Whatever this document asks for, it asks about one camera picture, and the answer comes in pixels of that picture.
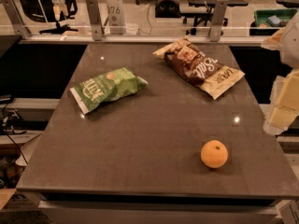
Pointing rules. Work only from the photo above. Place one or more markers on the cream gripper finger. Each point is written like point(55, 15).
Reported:
point(284, 104)

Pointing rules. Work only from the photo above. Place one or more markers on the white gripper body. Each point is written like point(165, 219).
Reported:
point(291, 45)

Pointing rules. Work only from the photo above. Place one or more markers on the brown chip bag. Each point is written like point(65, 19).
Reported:
point(199, 69)

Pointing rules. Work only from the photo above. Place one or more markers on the green chip bag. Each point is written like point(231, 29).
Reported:
point(108, 87)

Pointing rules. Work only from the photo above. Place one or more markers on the green storage bin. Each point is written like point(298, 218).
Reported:
point(268, 21)

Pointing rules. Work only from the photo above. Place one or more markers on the orange fruit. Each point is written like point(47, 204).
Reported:
point(214, 154)

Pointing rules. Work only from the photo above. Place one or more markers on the black background desk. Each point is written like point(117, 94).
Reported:
point(205, 17)

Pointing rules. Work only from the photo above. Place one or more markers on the black box with lenses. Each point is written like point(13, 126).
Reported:
point(167, 9)

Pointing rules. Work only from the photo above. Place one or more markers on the right metal rail bracket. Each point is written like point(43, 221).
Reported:
point(217, 20)

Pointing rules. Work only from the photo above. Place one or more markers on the metal rail bracket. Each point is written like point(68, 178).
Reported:
point(16, 25)
point(95, 19)
point(217, 20)

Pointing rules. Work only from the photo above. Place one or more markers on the white numbered post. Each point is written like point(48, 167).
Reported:
point(116, 18)

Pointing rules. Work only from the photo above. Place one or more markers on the middle metal rail bracket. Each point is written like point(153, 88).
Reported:
point(95, 19)

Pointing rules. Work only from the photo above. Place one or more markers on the left metal rail bracket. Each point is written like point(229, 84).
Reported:
point(16, 25)

